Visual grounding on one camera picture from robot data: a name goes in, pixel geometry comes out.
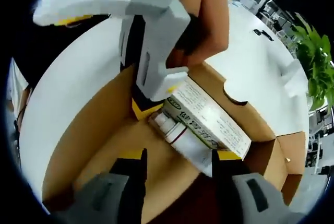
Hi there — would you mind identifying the white spray bottle clear cap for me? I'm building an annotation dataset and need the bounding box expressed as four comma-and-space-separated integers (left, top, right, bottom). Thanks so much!
148, 111, 217, 178

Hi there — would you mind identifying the white printed medicine box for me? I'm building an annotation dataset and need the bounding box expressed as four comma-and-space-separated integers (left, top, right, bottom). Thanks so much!
163, 76, 253, 161

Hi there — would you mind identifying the person's left hand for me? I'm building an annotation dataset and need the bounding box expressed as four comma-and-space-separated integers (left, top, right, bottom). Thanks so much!
166, 43, 209, 71

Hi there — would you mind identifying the green leafy plant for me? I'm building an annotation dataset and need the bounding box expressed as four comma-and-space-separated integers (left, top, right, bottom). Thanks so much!
289, 12, 334, 110

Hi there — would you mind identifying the brown cardboard shoe box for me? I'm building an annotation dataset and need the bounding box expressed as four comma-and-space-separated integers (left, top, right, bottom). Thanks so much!
41, 61, 306, 224

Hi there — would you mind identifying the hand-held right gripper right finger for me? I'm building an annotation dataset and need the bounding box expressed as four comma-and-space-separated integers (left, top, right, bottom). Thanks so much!
211, 149, 288, 224

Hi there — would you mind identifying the white plant pot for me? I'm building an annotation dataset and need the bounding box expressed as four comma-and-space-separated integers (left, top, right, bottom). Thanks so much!
281, 59, 310, 98

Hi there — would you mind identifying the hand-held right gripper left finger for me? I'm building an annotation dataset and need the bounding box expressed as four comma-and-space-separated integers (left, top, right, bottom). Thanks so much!
49, 147, 148, 224

